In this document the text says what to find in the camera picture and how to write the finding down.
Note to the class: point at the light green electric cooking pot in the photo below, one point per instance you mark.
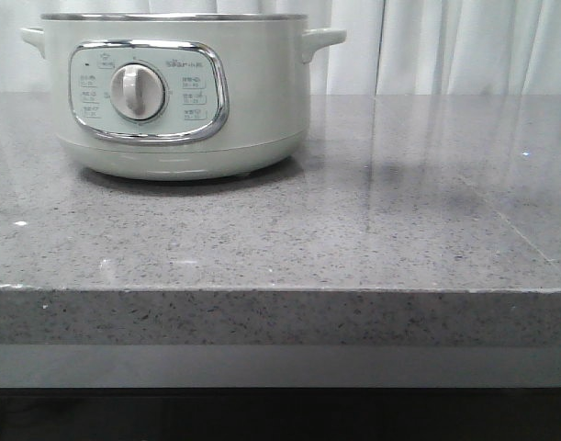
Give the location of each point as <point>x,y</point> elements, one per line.
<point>178,96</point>

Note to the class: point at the white pleated curtain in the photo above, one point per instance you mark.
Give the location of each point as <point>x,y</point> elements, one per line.
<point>392,47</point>

